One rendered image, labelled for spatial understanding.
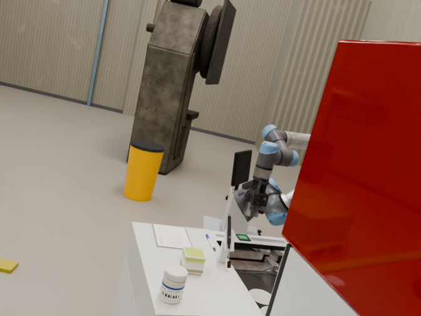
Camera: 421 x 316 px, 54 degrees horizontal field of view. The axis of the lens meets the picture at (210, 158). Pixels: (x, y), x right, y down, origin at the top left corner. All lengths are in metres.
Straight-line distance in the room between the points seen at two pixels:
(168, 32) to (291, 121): 4.08
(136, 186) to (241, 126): 5.85
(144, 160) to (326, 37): 5.52
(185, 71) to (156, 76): 0.42
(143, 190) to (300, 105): 5.07
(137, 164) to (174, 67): 1.62
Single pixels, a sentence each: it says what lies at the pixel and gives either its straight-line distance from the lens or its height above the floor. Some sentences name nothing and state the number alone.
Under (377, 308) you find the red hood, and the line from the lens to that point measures 0.99.
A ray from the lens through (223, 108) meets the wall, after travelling 10.16.
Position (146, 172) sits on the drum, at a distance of 4.67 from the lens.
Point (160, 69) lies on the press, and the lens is 5.74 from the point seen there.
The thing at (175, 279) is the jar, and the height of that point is 1.05.
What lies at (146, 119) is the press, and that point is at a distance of 5.86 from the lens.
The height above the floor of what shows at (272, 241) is 0.96.
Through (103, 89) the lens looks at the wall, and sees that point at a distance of 10.44.
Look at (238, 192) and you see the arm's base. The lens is 2.22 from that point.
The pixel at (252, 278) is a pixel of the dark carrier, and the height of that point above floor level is 0.90.
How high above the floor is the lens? 1.68
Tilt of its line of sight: 13 degrees down
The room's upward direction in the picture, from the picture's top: 14 degrees clockwise
